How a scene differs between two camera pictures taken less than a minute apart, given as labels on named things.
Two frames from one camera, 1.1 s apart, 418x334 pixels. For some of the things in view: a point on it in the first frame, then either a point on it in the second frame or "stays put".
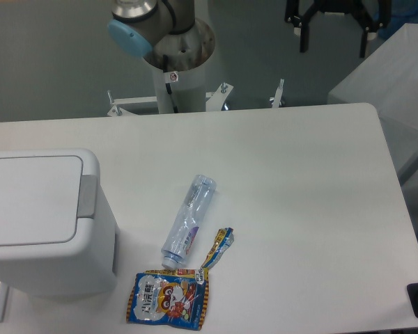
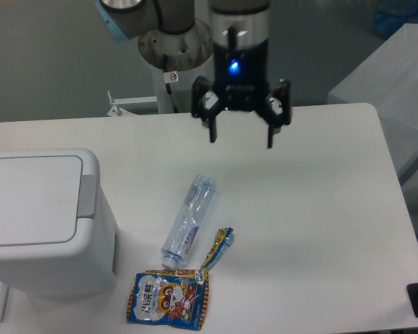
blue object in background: (417, 12) stays put
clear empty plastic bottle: (187, 221) stays put
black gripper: (302, 8) -> (241, 82)
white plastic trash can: (51, 231) stays put
